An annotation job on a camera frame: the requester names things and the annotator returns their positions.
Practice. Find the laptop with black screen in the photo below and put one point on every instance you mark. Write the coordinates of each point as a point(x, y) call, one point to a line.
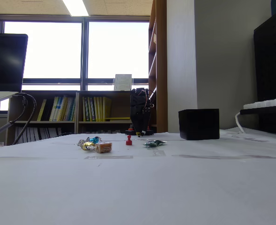
point(4, 63)

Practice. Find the low wooden bookcase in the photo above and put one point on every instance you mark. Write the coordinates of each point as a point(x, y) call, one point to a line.
point(78, 110)

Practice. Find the tall wooden bookshelf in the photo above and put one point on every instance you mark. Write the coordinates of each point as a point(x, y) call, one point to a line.
point(161, 70)

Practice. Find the black box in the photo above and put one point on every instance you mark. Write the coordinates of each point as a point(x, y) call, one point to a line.
point(198, 124)

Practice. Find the yellow flat stick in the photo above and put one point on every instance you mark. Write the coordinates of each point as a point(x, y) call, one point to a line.
point(119, 118)

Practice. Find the green foil packet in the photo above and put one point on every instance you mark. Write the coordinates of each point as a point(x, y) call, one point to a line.
point(154, 143)

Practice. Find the white paper table cover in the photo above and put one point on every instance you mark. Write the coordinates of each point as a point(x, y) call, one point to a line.
point(137, 187)

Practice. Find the dark window frame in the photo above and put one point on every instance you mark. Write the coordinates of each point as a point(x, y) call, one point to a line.
point(84, 51)

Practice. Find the red pawn piece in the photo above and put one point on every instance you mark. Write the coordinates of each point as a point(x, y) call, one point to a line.
point(128, 142)

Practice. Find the blue wrapped candy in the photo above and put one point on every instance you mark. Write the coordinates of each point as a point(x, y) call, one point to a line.
point(94, 139)

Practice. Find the orange caramel candy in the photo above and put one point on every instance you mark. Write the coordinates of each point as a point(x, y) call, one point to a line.
point(103, 147)

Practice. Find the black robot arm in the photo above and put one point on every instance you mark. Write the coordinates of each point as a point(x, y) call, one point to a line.
point(139, 98)

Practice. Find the white power strip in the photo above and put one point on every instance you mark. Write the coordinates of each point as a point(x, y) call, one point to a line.
point(266, 103)

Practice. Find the thick yellow book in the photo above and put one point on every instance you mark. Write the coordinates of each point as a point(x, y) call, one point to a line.
point(107, 109)

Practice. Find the slanted yellow book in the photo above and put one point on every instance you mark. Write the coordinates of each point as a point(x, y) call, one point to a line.
point(41, 110)

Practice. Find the black pegboard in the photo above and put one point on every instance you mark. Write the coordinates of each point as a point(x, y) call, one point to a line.
point(272, 65)

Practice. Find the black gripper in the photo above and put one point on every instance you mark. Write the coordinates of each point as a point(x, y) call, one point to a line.
point(139, 116)

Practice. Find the white paper sign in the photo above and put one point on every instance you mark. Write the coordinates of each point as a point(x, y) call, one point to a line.
point(123, 82)

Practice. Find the ceiling light panel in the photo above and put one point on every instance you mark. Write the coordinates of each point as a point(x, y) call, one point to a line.
point(75, 7)

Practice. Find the gold wrapped candy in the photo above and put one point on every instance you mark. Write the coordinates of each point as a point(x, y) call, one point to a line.
point(87, 145)

